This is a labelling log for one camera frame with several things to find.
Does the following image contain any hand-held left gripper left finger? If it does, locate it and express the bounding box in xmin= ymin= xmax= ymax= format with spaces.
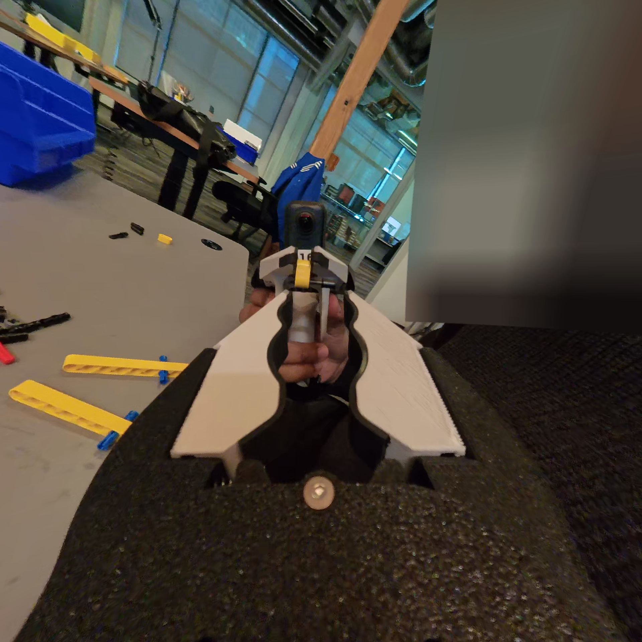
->
xmin=170 ymin=293 xmax=293 ymax=478

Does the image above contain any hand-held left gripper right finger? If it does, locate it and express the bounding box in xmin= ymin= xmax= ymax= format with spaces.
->
xmin=342 ymin=291 xmax=468 ymax=462

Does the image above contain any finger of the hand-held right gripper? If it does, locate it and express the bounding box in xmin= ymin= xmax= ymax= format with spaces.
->
xmin=312 ymin=251 xmax=350 ymax=294
xmin=259 ymin=246 xmax=302 ymax=292

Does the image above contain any person's right hand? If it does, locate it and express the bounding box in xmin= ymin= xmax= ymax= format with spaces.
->
xmin=239 ymin=288 xmax=363 ymax=385

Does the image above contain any blue jacket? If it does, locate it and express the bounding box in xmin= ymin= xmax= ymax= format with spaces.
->
xmin=271 ymin=153 xmax=327 ymax=241

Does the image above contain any black office chair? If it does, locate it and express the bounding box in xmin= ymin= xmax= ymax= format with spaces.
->
xmin=212 ymin=180 xmax=280 ymax=239

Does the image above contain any white blue box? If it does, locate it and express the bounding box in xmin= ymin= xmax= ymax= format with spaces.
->
xmin=222 ymin=118 xmax=263 ymax=162

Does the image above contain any yellow beam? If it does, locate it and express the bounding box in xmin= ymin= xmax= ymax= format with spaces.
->
xmin=8 ymin=380 xmax=132 ymax=437
xmin=62 ymin=354 xmax=189 ymax=378

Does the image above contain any wooden office desk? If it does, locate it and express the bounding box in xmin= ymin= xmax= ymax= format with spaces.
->
xmin=0 ymin=7 xmax=261 ymax=221

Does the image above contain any wooden ceiling beam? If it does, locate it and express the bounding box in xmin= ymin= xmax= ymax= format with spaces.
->
xmin=310 ymin=0 xmax=411 ymax=160

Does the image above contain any black bag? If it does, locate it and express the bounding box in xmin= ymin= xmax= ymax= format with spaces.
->
xmin=136 ymin=82 xmax=237 ymax=162

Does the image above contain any pile of black red pins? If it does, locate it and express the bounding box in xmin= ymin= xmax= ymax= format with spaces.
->
xmin=0 ymin=303 xmax=71 ymax=366

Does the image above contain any blue storage bin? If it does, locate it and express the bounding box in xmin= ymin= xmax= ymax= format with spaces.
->
xmin=0 ymin=40 xmax=97 ymax=190

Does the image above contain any yellow plastic part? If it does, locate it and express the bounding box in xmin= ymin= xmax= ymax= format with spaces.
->
xmin=24 ymin=12 xmax=101 ymax=62

